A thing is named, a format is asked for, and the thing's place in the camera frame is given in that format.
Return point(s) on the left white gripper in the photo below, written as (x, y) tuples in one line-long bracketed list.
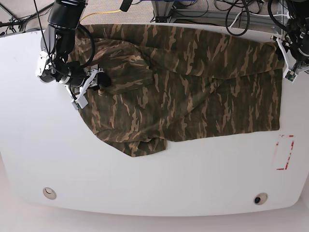
[(296, 61)]

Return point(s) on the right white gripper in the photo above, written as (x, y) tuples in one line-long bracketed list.
[(94, 78)]

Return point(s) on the camouflage T-shirt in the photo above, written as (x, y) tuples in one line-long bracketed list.
[(176, 84)]

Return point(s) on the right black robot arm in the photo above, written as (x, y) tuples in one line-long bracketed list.
[(58, 41)]

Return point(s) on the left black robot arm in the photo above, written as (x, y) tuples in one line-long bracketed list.
[(295, 45)]

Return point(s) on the red tape rectangle marking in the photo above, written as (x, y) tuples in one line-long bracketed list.
[(283, 151)]

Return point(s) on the black tripod stand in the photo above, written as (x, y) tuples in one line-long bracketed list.
[(17, 24)]

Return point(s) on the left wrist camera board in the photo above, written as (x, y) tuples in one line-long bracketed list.
[(289, 75)]

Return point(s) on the aluminium frame stand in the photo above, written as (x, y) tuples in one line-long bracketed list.
[(187, 11)]

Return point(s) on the left table cable grommet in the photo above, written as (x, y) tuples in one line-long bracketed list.
[(49, 193)]

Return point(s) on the table cable grommet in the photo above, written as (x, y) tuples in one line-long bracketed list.
[(260, 198), (49, 193)]

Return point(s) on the right table cable grommet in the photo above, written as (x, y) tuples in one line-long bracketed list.
[(260, 198)]

